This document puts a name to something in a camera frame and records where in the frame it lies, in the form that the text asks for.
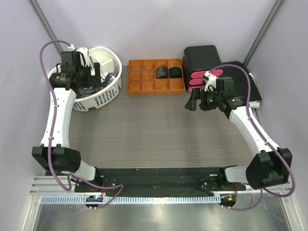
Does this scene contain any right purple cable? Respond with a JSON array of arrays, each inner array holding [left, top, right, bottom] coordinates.
[[206, 64, 296, 211]]

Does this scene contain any black pink drawer unit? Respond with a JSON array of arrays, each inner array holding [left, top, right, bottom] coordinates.
[[182, 45, 222, 92]]

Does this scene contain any rolled black tie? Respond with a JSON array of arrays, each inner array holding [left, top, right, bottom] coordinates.
[[169, 66, 182, 78]]

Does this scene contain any white slotted cable duct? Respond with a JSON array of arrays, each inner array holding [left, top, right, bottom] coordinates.
[[40, 194, 221, 205]]

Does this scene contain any floral navy tie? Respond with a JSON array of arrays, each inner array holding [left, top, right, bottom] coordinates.
[[76, 86, 104, 99]]

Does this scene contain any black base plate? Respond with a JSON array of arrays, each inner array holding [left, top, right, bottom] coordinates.
[[90, 167, 246, 196]]

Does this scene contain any blue patterned tie in basket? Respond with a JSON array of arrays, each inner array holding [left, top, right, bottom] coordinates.
[[101, 71, 119, 88]]

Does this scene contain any rolled dark patterned tie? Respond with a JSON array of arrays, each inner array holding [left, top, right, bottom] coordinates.
[[156, 65, 169, 79]]

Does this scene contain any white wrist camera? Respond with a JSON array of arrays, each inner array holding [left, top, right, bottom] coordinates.
[[204, 72, 217, 92], [68, 44, 93, 68]]

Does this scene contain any orange compartment tray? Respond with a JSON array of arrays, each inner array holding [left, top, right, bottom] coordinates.
[[128, 59, 186, 96]]

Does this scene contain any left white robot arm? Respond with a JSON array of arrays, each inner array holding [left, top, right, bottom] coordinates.
[[32, 77, 103, 192]]

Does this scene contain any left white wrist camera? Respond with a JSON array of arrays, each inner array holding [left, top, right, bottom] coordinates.
[[68, 44, 93, 68]]

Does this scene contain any aluminium frame rail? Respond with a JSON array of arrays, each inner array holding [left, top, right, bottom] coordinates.
[[30, 175, 77, 194]]

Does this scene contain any white plastic basket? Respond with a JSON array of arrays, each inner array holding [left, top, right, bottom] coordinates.
[[48, 47, 122, 112]]

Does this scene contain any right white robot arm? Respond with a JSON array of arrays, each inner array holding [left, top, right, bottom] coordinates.
[[185, 89, 295, 190]]

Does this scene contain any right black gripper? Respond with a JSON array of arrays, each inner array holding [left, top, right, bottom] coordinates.
[[185, 88, 223, 111]]

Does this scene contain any black folder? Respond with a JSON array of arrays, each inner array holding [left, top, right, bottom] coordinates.
[[221, 61, 262, 102]]

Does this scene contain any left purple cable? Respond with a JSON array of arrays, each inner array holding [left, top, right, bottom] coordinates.
[[39, 40, 125, 210]]

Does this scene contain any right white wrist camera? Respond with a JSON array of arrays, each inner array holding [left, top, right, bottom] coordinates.
[[204, 72, 217, 92]]

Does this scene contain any purple cable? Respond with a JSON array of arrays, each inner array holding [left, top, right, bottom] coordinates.
[[39, 40, 125, 210], [206, 64, 296, 211]]

